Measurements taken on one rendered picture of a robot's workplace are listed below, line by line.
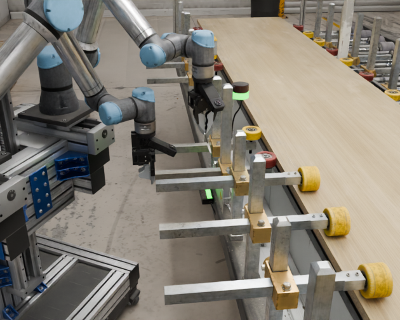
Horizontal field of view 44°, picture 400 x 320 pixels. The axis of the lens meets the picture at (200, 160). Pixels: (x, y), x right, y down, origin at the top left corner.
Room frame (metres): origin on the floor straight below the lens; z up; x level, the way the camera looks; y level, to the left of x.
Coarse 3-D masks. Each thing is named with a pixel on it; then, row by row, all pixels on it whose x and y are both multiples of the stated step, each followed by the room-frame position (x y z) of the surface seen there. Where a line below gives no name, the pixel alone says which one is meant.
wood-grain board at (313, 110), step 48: (240, 48) 3.28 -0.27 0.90; (288, 48) 3.28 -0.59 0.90; (288, 96) 2.33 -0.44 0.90; (336, 96) 2.33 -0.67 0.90; (384, 96) 2.33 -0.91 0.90; (288, 144) 1.77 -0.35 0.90; (336, 144) 1.77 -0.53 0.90; (384, 144) 1.77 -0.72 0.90; (336, 192) 1.39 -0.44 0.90; (384, 192) 1.39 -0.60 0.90; (336, 240) 1.13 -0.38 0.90; (384, 240) 1.13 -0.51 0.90
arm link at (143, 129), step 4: (136, 124) 1.58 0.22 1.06; (140, 124) 1.57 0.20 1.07; (144, 124) 1.57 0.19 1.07; (148, 124) 1.57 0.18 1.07; (152, 124) 1.58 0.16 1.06; (136, 128) 1.58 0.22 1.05; (140, 128) 1.57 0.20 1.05; (144, 128) 1.56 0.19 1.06; (148, 128) 1.57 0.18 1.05; (152, 128) 1.58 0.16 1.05; (140, 132) 1.57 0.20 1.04; (144, 132) 1.57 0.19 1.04; (148, 132) 1.57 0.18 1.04; (152, 132) 1.58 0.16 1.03
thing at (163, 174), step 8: (200, 168) 1.64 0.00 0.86; (208, 168) 1.64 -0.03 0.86; (216, 168) 1.64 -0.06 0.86; (248, 168) 1.64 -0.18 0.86; (160, 176) 1.59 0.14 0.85; (168, 176) 1.60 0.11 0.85; (176, 176) 1.60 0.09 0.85; (184, 176) 1.60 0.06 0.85; (192, 176) 1.61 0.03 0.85; (200, 176) 1.61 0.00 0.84; (208, 176) 1.62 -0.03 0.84; (216, 176) 1.62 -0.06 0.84
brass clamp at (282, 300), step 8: (264, 264) 0.96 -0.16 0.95; (272, 272) 0.91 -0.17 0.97; (280, 272) 0.91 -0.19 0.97; (288, 272) 0.91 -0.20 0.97; (272, 280) 0.89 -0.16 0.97; (280, 280) 0.88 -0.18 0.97; (288, 280) 0.88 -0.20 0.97; (280, 288) 0.86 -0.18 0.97; (296, 288) 0.86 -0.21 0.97; (272, 296) 0.87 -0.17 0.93; (280, 296) 0.84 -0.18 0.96; (288, 296) 0.84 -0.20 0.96; (296, 296) 0.85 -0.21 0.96; (280, 304) 0.84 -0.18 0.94; (288, 304) 0.84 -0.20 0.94; (296, 304) 0.85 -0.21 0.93
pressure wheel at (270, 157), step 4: (260, 152) 1.68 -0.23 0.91; (264, 152) 1.68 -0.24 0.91; (268, 152) 1.68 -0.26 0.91; (264, 156) 1.65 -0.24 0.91; (268, 156) 1.65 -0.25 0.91; (272, 156) 1.65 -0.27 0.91; (268, 160) 1.62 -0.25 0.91; (272, 160) 1.62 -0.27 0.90; (268, 164) 1.62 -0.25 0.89; (272, 164) 1.62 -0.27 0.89
